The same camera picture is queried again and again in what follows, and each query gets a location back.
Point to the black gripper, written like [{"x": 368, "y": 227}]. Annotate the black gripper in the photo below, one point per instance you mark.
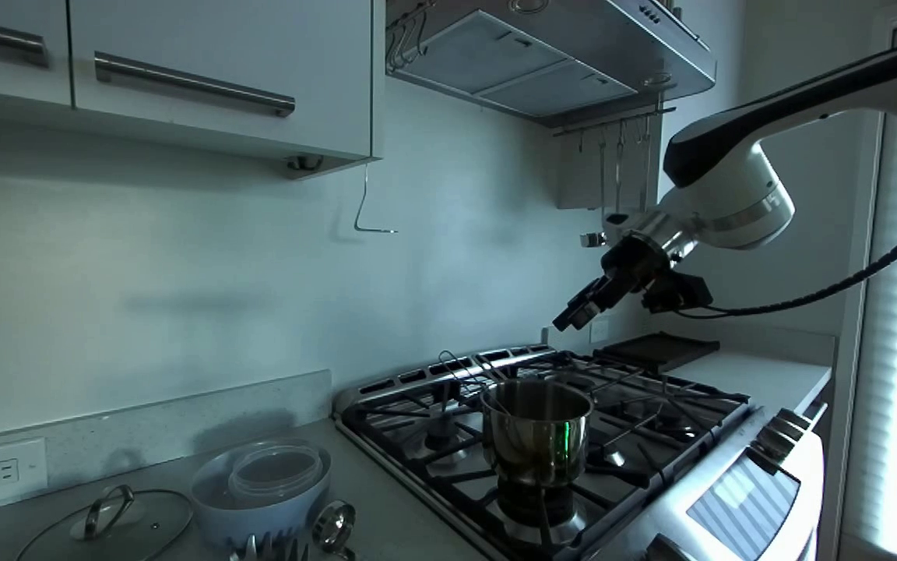
[{"x": 636, "y": 259}]

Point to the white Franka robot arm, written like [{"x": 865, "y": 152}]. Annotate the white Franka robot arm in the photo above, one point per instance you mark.
[{"x": 740, "y": 187}]

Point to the stainless steel pot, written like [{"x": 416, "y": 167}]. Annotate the stainless steel pot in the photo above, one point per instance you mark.
[{"x": 536, "y": 430}]

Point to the glass pot lid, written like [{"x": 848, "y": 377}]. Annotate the glass pot lid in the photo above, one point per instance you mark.
[{"x": 77, "y": 535}]

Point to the hanging metal utensil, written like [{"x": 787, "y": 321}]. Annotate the hanging metal utensil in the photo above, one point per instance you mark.
[
  {"x": 590, "y": 239},
  {"x": 618, "y": 187},
  {"x": 643, "y": 167}
]

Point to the stainless gas range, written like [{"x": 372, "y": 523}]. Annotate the stainless gas range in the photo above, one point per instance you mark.
[{"x": 636, "y": 467}]

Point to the white cabinet beside hood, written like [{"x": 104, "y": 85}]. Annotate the white cabinet beside hood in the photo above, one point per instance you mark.
[{"x": 688, "y": 88}]

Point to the silver stove knob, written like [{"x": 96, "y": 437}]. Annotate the silver stove knob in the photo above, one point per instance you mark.
[
  {"x": 768, "y": 456},
  {"x": 669, "y": 548},
  {"x": 784, "y": 437},
  {"x": 795, "y": 419}
]

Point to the metal hex key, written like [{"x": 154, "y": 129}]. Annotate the metal hex key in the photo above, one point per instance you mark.
[{"x": 364, "y": 213}]

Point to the oven control panel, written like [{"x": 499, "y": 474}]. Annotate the oven control panel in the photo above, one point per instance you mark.
[{"x": 746, "y": 506}]

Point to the stainless range hood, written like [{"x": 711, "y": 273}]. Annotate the stainless range hood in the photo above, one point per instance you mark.
[{"x": 532, "y": 52}]

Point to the light blue bowl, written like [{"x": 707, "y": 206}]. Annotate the light blue bowl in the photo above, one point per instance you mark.
[{"x": 240, "y": 515}]

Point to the wide white cabinet door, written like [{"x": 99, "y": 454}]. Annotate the wide white cabinet door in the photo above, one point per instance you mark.
[{"x": 221, "y": 41}]

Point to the narrow white cabinet door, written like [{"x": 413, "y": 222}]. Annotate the narrow white cabinet door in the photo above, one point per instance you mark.
[{"x": 0, "y": 64}]

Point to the utensil hanging rail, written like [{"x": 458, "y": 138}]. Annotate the utensil hanging rail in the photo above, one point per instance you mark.
[{"x": 614, "y": 117}]

